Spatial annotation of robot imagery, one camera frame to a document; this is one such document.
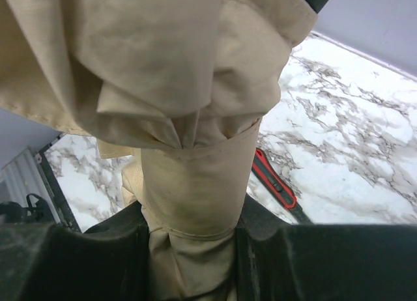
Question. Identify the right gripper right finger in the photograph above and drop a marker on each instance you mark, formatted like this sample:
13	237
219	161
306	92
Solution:
279	261

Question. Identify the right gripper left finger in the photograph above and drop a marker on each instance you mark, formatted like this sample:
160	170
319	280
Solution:
46	261

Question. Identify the beige folding umbrella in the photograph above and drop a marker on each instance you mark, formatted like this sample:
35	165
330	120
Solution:
181	85

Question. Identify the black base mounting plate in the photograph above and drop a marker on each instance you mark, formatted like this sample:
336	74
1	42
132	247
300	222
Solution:
60	204

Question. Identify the red black utility knife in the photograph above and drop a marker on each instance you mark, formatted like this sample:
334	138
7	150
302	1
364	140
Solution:
277	187

